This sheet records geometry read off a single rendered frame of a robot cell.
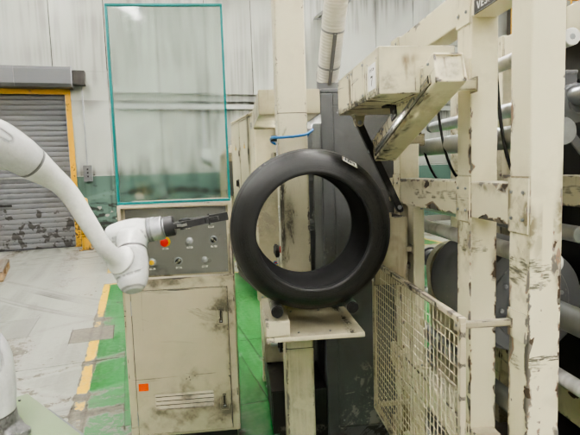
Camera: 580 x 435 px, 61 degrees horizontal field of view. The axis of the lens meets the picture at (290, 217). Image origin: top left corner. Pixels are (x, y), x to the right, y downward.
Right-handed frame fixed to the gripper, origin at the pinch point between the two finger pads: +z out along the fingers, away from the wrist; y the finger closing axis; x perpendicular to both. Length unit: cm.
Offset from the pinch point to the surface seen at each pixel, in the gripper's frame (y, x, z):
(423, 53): -35, -42, 72
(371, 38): 982, -265, 377
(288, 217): 27.0, 8.0, 28.2
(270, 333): -10.1, 44.4, 11.1
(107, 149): 857, -101, -237
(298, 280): 15.6, 33.4, 26.5
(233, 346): 61, 71, -8
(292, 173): -12.8, -11.5, 28.5
